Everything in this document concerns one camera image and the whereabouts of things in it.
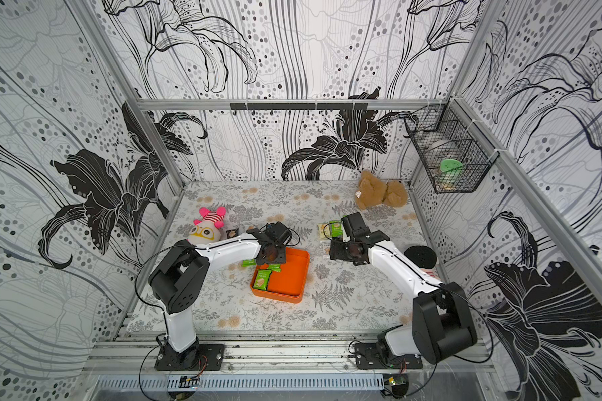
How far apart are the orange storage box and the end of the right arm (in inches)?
6.6

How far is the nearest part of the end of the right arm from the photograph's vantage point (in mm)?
606

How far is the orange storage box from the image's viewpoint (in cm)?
84
